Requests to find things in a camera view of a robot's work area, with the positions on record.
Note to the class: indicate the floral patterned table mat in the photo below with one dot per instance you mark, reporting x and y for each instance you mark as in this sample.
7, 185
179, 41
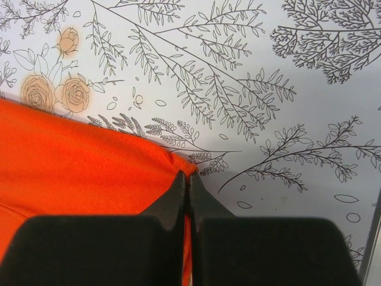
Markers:
276, 103

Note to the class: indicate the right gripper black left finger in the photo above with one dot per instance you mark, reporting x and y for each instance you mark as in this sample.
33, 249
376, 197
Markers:
145, 249

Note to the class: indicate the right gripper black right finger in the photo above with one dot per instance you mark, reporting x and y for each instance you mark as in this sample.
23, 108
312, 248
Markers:
231, 250

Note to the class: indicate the orange t shirt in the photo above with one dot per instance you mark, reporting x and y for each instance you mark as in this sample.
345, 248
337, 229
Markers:
51, 165

